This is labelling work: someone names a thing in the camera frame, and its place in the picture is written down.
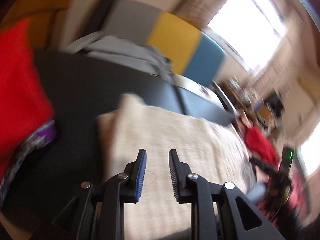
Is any purple white patterned cloth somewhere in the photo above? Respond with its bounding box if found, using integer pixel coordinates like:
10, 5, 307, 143
1, 119, 56, 206

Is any red cloth at left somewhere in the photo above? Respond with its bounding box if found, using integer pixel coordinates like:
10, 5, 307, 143
0, 18, 54, 174

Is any grey hoodie garment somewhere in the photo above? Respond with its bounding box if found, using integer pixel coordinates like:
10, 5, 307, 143
63, 31, 172, 83

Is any window with metal frame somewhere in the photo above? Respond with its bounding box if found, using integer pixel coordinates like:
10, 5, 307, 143
207, 0, 287, 74

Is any cluttered wooden shelf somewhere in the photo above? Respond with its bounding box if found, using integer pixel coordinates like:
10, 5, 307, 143
219, 79, 284, 133

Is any red fuzzy garment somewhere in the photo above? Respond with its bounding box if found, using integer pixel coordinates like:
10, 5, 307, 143
244, 126, 279, 167

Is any pink beige garment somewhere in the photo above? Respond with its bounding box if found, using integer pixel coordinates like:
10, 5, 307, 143
235, 109, 253, 137

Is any cream knitted sweater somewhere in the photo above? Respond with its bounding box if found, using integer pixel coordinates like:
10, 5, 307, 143
97, 94, 257, 239

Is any grey yellow blue headboard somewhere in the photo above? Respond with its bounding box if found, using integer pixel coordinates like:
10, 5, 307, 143
103, 0, 226, 87

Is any small keychain charm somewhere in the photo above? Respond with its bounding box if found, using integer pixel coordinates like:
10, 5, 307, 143
199, 86, 212, 99

